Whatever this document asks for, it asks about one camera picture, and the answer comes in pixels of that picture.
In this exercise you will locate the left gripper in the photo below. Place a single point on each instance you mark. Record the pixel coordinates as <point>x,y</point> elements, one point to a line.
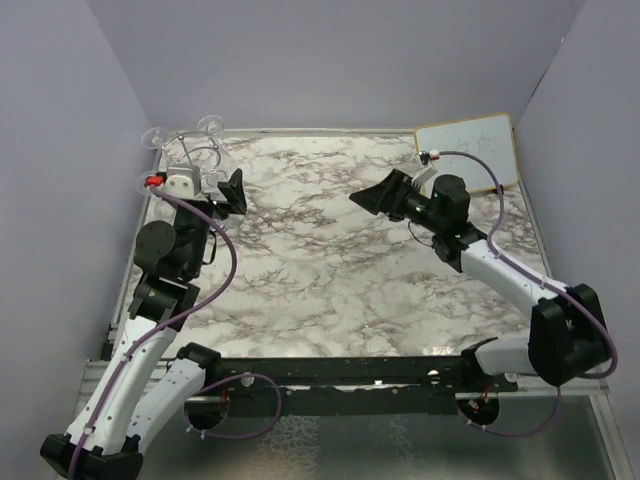
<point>233,192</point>

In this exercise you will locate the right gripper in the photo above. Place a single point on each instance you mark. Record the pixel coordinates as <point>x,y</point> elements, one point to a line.
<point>387,197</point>

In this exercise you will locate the clear wine glass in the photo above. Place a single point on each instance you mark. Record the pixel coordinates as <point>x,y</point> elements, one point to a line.
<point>157,208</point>
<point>154,138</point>
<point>222,167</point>
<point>211,125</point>

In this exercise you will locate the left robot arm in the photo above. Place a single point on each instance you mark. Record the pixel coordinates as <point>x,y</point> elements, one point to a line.
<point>110,436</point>

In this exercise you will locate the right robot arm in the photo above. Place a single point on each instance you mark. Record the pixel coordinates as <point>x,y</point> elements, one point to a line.
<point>566,335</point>

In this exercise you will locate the chrome wine glass rack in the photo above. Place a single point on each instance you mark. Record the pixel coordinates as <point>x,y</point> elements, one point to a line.
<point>192,148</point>

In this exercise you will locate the small whiteboard on stand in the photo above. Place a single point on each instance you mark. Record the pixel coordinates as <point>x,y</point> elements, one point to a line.
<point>480,150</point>

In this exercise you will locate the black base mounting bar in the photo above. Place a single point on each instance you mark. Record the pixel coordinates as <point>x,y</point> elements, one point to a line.
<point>337,386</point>

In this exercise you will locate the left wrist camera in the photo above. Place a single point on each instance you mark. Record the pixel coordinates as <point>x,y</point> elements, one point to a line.
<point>183,181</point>

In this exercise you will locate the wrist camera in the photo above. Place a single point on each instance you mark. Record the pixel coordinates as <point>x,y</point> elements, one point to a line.
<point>183,181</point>
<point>428,169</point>

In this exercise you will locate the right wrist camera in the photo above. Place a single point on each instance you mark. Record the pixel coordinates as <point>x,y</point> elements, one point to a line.
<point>428,169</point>

